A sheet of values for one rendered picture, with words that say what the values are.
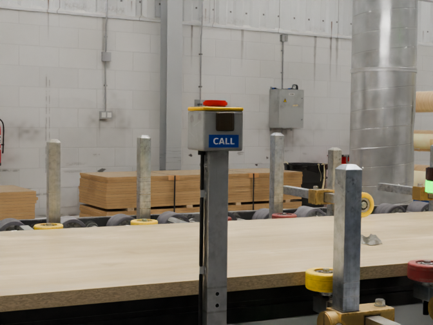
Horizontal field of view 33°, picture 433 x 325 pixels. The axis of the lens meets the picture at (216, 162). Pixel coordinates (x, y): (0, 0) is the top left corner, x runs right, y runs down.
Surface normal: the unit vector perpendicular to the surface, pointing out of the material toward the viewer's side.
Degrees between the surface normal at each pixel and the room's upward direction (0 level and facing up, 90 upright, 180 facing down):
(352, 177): 90
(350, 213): 90
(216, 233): 90
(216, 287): 90
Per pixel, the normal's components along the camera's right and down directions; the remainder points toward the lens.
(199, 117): -0.91, 0.01
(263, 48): 0.51, 0.05
